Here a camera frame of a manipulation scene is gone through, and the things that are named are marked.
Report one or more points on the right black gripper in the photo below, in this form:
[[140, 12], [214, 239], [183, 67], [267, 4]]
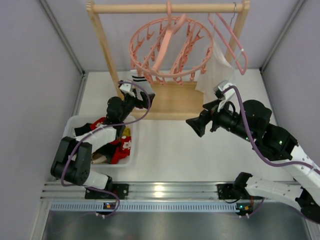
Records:
[[208, 119]]

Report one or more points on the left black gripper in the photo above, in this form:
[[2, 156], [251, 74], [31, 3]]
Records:
[[138, 99]]

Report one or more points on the white sock with stripes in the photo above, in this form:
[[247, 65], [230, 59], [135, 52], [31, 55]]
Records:
[[142, 82]]

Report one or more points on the red sock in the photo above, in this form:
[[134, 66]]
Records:
[[121, 148], [97, 123]]

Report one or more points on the black sock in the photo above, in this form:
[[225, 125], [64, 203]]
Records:
[[79, 131]]

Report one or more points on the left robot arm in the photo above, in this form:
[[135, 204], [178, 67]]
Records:
[[72, 161]]

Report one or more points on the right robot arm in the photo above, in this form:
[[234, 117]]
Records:
[[277, 146]]

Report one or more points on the pink round clip hanger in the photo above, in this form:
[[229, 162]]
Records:
[[171, 48]]

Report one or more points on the wooden clothes rack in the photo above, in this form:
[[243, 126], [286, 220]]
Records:
[[172, 101]]

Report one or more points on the yellow sock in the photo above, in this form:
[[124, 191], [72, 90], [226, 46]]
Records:
[[126, 132]]

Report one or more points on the white cloth garment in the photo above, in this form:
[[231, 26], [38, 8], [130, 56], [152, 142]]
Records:
[[217, 70]]

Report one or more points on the brown striped sock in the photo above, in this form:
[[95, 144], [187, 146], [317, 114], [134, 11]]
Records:
[[98, 158]]

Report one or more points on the white plastic basket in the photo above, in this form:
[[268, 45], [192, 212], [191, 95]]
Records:
[[80, 120]]

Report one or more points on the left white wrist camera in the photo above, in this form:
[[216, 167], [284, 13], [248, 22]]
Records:
[[126, 87]]

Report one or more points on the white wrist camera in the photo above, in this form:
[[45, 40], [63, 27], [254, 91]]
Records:
[[126, 87], [223, 93]]

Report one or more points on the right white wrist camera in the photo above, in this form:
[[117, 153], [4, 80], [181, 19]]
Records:
[[223, 93]]

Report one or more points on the pink wire clothes hanger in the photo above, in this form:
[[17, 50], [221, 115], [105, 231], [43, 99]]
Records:
[[235, 53]]

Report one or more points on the aluminium mounting rail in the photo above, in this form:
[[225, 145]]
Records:
[[140, 191]]

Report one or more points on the white slotted cable duct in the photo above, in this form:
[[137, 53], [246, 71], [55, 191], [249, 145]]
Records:
[[149, 206]]

